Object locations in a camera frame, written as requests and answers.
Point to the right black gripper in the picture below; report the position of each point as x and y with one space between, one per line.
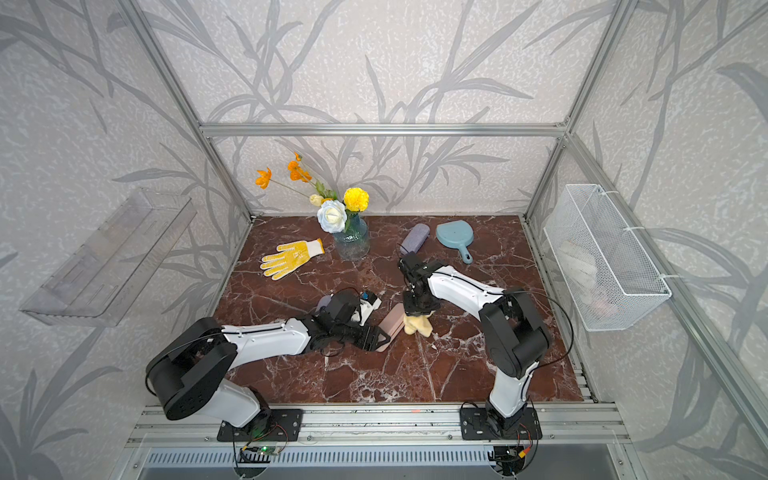
409 308

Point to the aluminium mounting rail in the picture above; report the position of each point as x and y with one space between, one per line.
391 424

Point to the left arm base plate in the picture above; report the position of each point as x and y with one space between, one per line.
279 425

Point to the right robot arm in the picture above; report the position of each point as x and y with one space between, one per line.
516 337

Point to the yellow microfiber cloth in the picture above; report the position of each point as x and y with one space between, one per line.
418 324

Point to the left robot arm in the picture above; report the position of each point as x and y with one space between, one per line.
189 376

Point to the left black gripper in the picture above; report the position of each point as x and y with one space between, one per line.
367 336

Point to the lavender eyeglass case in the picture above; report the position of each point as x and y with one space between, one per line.
415 239
323 302

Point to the teal hand mirror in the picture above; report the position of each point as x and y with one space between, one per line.
457 235

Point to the white wire mesh basket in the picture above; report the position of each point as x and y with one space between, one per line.
611 278

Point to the yellow work glove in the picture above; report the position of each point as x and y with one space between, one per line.
289 257

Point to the clear acrylic wall shelf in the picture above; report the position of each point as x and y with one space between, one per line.
99 283

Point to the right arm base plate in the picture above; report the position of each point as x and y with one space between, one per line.
481 423

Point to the pink eyeglass case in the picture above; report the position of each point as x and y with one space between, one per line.
391 326

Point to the glass vase with flowers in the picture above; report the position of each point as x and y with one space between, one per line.
335 213

